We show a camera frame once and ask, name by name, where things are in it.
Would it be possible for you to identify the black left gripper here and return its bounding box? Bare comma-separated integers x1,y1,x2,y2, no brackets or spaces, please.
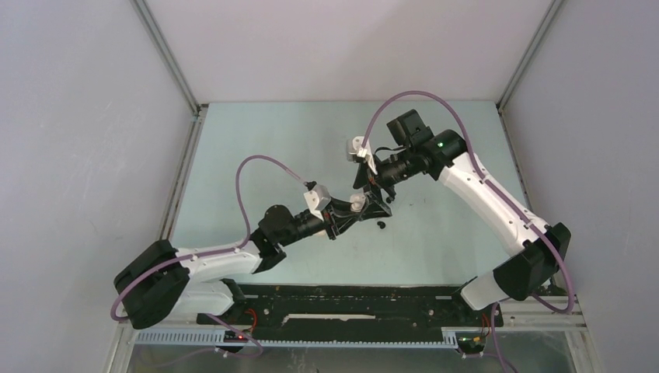
278,196,361,247

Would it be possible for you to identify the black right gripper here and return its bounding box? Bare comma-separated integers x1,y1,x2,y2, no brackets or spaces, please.
354,147,417,221

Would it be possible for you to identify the white earbud charging case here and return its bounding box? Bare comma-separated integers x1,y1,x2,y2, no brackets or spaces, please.
349,193,367,212

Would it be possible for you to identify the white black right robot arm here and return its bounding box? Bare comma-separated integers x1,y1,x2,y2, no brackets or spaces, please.
347,110,571,325

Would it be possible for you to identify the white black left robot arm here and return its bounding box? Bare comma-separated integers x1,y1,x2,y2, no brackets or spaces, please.
110,193,393,329

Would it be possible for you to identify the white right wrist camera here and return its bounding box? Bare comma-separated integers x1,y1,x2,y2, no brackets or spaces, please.
346,136,378,175

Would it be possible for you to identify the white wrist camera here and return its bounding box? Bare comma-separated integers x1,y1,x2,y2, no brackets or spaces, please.
346,136,378,175
304,184,332,212

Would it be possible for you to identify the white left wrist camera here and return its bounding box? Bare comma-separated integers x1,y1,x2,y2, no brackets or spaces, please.
304,184,332,212

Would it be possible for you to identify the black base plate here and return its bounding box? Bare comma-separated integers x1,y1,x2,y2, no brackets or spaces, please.
218,284,504,343

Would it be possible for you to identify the white slotted cable duct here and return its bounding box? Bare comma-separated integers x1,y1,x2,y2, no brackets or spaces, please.
134,329,465,350

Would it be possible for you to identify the aluminium corner post left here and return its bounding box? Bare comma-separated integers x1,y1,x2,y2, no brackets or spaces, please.
130,0,201,116

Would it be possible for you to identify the aluminium corner post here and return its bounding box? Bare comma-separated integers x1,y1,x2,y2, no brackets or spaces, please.
497,0,567,114
130,0,201,116

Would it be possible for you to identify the aluminium corner post right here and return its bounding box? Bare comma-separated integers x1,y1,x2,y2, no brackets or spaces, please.
497,0,567,114

